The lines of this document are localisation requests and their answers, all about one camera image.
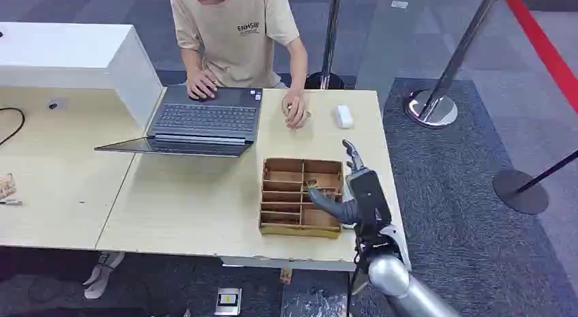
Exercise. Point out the grey open laptop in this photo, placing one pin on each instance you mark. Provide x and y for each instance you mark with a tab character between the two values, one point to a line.
205	121

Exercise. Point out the small black knob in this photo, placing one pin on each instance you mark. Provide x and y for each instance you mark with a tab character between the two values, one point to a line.
53	106

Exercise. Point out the small white rounded box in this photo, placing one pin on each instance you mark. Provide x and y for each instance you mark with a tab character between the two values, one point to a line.
344	116

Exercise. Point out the printed card with brown picture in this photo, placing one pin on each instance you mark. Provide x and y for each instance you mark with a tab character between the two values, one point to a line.
312	184

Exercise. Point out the person's left hand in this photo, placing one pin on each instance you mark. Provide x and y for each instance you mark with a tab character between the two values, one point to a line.
296	109

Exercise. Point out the red barrier belt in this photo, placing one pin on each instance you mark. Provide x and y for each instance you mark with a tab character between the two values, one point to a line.
542	48

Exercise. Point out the dark grey floor mat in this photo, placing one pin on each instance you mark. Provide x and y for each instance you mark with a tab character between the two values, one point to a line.
451	206

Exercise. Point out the thin flat card strip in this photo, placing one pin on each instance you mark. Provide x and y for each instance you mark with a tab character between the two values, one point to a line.
10	202

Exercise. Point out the white floor label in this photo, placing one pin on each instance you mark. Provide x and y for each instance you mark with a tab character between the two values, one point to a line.
399	4

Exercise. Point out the black stanchion with flat base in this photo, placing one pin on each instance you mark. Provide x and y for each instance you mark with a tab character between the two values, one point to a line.
519	192

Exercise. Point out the wooden compartment card box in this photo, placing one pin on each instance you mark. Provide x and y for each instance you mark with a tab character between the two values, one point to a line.
284	202

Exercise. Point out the person's white shoe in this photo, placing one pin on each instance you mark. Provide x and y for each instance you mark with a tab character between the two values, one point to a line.
101	276

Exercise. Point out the chrome stanchion with black base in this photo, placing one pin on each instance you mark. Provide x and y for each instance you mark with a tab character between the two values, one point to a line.
332	35

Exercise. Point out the white cabinet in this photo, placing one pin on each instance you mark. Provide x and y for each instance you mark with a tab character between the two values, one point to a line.
67	57

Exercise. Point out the person's right hand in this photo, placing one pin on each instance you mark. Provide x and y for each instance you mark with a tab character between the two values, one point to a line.
202	83

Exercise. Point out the person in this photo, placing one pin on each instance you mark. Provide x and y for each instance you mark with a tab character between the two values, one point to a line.
235	39

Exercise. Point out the silver floor socket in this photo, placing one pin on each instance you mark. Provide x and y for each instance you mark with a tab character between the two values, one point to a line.
228	301

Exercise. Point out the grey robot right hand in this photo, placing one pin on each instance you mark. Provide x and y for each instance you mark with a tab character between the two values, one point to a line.
368	195

